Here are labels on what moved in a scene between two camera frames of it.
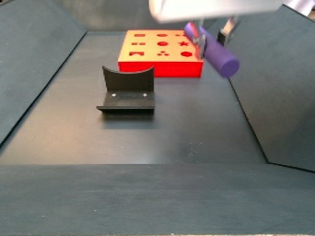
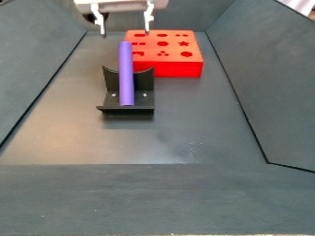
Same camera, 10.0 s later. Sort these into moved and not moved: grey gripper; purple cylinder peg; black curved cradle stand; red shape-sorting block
Moved: purple cylinder peg; grey gripper
Not moved: black curved cradle stand; red shape-sorting block
